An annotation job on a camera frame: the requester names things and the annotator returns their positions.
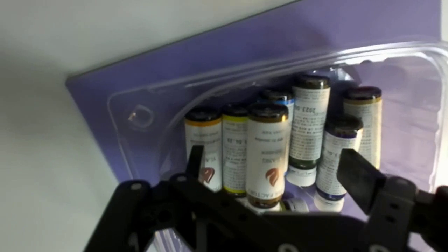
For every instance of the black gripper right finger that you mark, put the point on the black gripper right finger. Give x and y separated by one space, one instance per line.
361 178

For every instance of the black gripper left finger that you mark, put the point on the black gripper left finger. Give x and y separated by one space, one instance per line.
195 162

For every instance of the white vial black cap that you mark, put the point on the white vial black cap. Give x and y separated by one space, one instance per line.
312 95

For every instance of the clear plastic container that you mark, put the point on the clear plastic container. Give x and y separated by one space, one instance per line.
412 76

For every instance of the vial orange band logo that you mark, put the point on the vial orange band logo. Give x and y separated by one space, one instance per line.
204 127

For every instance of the vial blue band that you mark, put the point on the vial blue band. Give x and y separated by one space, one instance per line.
341 132

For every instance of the vial yellow band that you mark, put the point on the vial yellow band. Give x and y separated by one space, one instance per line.
235 148

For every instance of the vial brown cap logo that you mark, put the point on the vial brown cap logo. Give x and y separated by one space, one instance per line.
267 154

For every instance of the vial brown cap right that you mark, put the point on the vial brown cap right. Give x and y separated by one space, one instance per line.
366 102

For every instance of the purple mat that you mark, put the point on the purple mat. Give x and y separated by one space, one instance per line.
303 25

